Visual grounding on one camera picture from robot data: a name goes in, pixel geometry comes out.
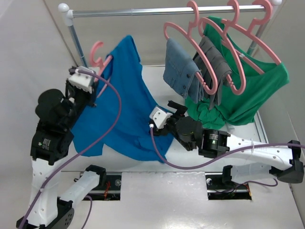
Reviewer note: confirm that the grey shorts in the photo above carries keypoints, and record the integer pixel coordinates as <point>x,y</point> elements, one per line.
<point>220,67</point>

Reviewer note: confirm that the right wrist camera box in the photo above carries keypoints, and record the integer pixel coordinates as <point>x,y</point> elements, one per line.
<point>159,117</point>

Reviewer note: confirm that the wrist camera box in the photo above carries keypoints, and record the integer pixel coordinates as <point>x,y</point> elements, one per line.
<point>159,117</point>
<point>80,80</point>

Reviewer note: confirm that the green t shirt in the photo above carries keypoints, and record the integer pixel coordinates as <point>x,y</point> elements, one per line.
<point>262,81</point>

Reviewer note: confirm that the blue denim shorts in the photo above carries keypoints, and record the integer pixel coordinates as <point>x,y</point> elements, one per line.
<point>180,72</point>

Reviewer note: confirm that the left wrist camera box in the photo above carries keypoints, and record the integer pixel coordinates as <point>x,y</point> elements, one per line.
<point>80,80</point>

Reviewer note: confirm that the metal clothes rack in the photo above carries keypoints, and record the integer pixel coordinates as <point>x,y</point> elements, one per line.
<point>68,15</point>

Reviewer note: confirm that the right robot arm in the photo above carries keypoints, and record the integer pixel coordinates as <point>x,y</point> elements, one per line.
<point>277,160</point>

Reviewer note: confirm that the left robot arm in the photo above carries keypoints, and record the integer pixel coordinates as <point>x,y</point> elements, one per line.
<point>58,113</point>

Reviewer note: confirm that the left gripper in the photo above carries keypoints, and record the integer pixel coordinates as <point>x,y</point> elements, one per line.
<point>93,95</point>

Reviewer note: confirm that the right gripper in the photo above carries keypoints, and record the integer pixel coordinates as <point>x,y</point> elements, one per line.
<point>180,113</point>

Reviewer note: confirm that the blue t shirt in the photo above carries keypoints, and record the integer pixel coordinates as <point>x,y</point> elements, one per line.
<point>132,106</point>

